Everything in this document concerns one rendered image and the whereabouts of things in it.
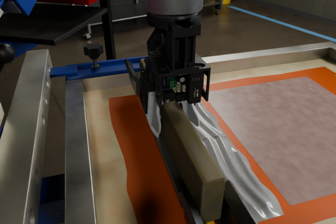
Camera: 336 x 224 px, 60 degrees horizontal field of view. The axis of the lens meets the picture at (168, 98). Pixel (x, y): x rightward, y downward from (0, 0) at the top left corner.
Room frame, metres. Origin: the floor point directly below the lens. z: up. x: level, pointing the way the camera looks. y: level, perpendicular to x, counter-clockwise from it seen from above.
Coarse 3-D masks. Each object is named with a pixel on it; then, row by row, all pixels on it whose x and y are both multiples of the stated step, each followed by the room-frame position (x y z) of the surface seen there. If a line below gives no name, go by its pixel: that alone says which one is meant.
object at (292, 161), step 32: (288, 128) 0.46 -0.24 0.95; (320, 128) 0.46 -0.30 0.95; (128, 160) 0.37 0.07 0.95; (160, 160) 0.37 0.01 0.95; (256, 160) 0.37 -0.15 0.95; (288, 160) 0.37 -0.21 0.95; (320, 160) 0.37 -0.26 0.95; (128, 192) 0.30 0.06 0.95; (160, 192) 0.30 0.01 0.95; (288, 192) 0.30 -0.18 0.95; (320, 192) 0.30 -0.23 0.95
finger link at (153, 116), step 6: (150, 96) 0.38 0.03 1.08; (150, 102) 0.38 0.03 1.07; (162, 102) 0.39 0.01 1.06; (150, 108) 0.38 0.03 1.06; (156, 108) 0.36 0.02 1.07; (150, 114) 0.38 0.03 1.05; (156, 114) 0.36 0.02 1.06; (150, 120) 0.38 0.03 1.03; (156, 120) 0.36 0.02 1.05; (150, 126) 0.38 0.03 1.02; (156, 126) 0.35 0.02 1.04; (156, 132) 0.39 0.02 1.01
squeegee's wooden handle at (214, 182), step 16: (144, 64) 0.54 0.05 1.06; (160, 112) 0.40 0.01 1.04; (176, 112) 0.37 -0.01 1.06; (176, 128) 0.33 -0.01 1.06; (192, 128) 0.33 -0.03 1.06; (176, 144) 0.32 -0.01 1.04; (192, 144) 0.29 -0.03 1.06; (176, 160) 0.32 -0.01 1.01; (192, 160) 0.26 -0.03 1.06; (208, 160) 0.26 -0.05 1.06; (192, 176) 0.25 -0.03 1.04; (208, 176) 0.24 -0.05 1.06; (192, 192) 0.25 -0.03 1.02; (208, 192) 0.23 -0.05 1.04; (208, 208) 0.23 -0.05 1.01
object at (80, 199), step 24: (288, 48) 0.80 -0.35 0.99; (312, 48) 0.80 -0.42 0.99; (216, 72) 0.71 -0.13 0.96; (72, 96) 0.53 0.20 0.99; (72, 120) 0.44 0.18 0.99; (72, 144) 0.37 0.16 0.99; (72, 168) 0.32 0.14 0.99; (72, 192) 0.27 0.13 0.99; (72, 216) 0.24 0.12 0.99; (96, 216) 0.25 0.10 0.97
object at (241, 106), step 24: (288, 72) 0.71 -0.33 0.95; (312, 72) 0.71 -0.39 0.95; (120, 96) 0.59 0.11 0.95; (216, 96) 0.59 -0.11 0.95; (240, 96) 0.59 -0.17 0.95; (264, 96) 0.59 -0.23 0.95; (288, 96) 0.59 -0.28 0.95; (312, 96) 0.59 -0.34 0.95; (120, 120) 0.49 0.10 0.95; (144, 120) 0.49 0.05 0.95; (240, 120) 0.49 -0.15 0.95; (264, 120) 0.49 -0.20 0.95; (288, 120) 0.49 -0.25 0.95; (120, 144) 0.41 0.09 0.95; (144, 144) 0.41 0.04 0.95
